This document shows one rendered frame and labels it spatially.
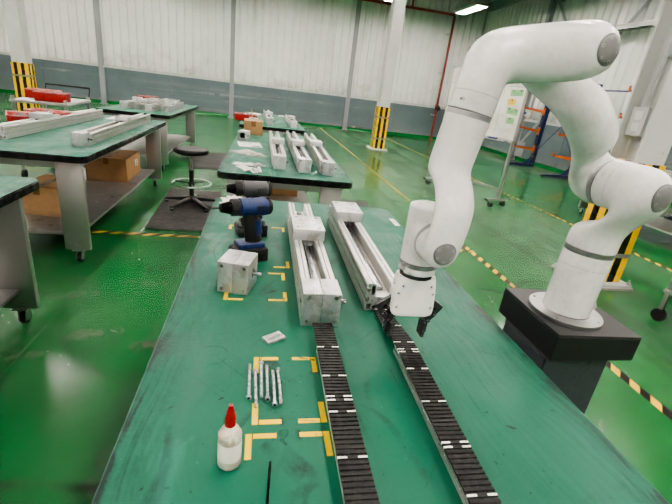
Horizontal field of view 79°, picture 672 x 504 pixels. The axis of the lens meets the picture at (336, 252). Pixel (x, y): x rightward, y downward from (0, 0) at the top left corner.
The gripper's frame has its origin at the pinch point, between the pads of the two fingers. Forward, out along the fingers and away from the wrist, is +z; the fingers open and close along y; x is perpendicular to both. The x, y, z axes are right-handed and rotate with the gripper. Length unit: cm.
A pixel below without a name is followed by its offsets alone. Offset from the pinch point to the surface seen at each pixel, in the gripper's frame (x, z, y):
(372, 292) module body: 20.8, 1.0, -2.8
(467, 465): -36.3, 2.6, -0.1
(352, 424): -27.0, 2.6, -17.7
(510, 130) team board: 484, -28, 310
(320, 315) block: 10.3, 2.8, -19.0
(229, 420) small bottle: -31.6, -3.5, -38.5
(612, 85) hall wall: 833, -138, 747
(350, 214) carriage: 76, -6, 0
